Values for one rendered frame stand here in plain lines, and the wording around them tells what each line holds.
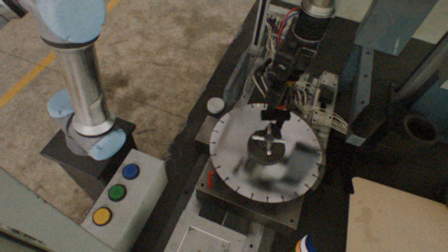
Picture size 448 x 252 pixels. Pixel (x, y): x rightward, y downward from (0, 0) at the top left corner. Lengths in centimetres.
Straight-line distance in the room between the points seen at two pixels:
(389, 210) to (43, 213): 102
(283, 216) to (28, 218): 69
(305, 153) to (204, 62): 172
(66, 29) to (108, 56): 200
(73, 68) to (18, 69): 209
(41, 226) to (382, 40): 74
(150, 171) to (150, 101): 136
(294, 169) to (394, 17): 44
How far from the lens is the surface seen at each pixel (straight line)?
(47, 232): 33
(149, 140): 196
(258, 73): 62
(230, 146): 81
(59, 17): 59
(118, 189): 82
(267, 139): 77
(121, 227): 80
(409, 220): 115
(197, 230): 77
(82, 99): 75
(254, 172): 78
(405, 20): 76
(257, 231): 92
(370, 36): 77
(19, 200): 28
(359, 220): 106
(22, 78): 267
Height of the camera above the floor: 164
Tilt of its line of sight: 55 degrees down
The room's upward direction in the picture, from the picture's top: 6 degrees clockwise
